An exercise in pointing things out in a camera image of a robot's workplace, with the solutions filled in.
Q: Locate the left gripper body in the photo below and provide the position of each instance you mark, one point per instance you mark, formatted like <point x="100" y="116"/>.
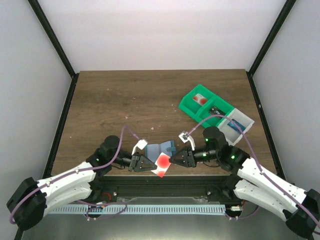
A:
<point x="134" y="163"/>

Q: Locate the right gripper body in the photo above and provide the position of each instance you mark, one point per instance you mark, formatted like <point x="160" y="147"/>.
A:
<point x="188" y="157"/>

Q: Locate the blue card holder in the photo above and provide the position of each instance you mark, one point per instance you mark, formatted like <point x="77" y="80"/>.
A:
<point x="153" y="151"/>

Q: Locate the red circle credit card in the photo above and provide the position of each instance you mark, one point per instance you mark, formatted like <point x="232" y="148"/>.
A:
<point x="162" y="164"/>

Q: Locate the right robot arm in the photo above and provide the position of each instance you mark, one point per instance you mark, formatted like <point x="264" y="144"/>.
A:
<point x="249" y="181"/>

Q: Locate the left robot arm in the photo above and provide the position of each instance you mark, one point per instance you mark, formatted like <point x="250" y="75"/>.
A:
<point x="34" y="199"/>

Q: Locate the blue card in bin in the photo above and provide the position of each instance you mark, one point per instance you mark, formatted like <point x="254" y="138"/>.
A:
<point x="235" y="125"/>

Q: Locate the black card in bin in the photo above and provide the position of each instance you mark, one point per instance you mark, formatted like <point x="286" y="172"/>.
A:
<point x="216" y="111"/>

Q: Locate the red white card in bin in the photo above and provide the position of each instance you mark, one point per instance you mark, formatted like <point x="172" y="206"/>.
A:
<point x="200" y="99"/>

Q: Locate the white bin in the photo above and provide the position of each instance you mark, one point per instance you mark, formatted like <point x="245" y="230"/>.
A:
<point x="231" y="135"/>

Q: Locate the green bin middle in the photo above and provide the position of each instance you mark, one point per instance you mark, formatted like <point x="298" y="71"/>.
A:
<point x="211" y="106"/>

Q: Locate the green bin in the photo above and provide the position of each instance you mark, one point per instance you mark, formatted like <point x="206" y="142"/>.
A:
<point x="192" y="102"/>
<point x="211" y="106"/>

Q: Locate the green bin far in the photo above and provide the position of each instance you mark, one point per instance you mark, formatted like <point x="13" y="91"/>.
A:
<point x="192" y="102"/>

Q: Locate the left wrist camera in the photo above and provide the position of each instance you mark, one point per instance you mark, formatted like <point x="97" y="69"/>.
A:
<point x="141" y="144"/>

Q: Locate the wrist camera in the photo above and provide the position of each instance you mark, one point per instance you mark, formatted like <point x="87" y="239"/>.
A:
<point x="141" y="144"/>
<point x="185" y="137"/>

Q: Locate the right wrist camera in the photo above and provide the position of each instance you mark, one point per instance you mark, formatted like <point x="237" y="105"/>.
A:
<point x="185" y="137"/>

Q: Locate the black aluminium front rail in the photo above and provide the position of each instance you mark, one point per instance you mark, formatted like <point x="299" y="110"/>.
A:
<point x="214" y="188"/>

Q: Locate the white slotted cable duct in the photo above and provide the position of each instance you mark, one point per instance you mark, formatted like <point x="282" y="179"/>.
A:
<point x="145" y="209"/>

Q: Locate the right black frame post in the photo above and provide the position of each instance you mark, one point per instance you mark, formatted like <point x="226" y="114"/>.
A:
<point x="278" y="23"/>

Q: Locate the black frame post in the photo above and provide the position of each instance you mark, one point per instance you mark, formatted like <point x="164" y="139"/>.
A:
<point x="43" y="20"/>
<point x="278" y="23"/>

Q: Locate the left black frame post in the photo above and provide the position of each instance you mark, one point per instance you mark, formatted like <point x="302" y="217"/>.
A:
<point x="43" y="20"/>

